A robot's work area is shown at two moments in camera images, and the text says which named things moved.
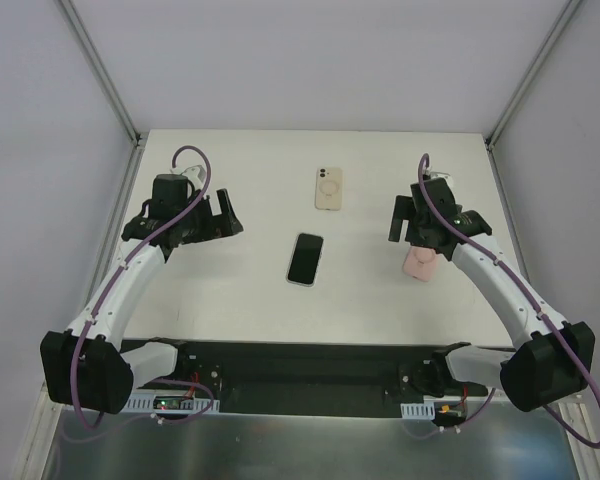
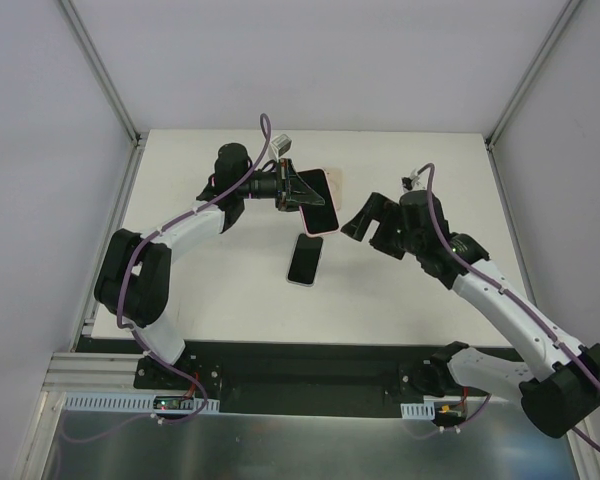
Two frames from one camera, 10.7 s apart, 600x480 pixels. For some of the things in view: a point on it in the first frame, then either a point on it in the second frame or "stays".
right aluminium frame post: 562,21 stays
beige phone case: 328,188 stays
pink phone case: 420,263 -> 319,220
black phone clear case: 304,259 stays
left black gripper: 213,220 -> 285,185
